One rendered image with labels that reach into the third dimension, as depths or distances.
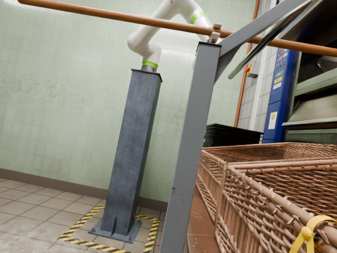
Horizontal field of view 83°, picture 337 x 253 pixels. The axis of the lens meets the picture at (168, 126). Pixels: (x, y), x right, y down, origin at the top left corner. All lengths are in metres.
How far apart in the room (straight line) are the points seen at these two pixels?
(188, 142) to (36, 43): 2.41
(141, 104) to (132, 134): 0.23
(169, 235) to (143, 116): 1.10
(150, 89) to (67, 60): 1.21
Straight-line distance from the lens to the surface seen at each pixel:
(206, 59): 0.37
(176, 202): 0.36
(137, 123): 1.41
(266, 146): 1.12
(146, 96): 1.42
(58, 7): 0.98
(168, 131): 1.96
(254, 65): 1.85
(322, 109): 1.06
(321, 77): 1.14
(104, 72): 2.19
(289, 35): 1.25
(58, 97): 2.34
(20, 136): 2.53
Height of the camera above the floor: 0.78
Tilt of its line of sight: 2 degrees up
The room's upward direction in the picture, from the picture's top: 11 degrees clockwise
